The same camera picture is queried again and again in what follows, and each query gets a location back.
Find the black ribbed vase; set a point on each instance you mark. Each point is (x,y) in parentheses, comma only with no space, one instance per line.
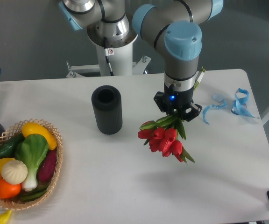
(107,107)

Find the blue ribbon large piece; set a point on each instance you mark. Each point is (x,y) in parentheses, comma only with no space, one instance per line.
(239,106)

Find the dark green cucumber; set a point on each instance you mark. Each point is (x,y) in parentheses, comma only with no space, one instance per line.
(8,148)

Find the woven bamboo basket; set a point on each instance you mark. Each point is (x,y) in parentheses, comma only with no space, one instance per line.
(14,203)

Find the blue ribbon curved piece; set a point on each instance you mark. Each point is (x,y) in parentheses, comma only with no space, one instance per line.
(221,103)

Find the yellow banana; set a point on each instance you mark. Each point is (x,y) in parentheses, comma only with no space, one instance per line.
(4,217)

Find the green bean pod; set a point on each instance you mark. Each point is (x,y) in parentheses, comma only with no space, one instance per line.
(32,195)

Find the red tulip bouquet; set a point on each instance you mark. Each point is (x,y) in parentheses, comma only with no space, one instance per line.
(164,134)

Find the white steamed bun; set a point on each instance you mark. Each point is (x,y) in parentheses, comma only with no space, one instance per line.
(14,172)

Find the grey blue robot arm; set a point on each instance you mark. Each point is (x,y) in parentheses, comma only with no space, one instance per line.
(173,32)

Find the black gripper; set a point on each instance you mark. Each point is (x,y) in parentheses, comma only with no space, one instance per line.
(178,100)

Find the green bok choy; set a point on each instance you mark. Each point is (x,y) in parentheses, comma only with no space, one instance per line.
(32,152)

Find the purple sweet potato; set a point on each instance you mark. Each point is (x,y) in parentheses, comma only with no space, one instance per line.
(47,168)

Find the orange fruit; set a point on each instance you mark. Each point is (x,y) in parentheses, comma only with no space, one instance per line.
(8,190)

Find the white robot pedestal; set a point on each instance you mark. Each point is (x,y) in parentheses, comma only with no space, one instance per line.
(112,62)

